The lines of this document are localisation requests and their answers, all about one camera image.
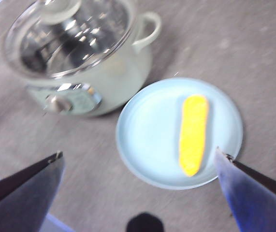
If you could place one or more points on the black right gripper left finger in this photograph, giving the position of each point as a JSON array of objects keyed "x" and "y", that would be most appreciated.
[{"x": 19, "y": 200}]

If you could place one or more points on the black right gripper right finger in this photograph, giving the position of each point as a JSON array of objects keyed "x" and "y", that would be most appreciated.
[{"x": 256, "y": 200}]

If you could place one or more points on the yellow corn cob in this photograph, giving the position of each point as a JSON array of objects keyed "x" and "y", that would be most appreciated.
[{"x": 193, "y": 135}]

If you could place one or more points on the glass lid with green knob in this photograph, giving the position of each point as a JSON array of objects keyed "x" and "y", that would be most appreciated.
[{"x": 67, "y": 41}]

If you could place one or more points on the light blue round plate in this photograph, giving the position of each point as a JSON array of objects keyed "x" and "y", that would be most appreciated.
[{"x": 147, "y": 135}]

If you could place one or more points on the pale green electric steamer pot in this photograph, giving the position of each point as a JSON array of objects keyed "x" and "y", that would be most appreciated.
[{"x": 128, "y": 79}]

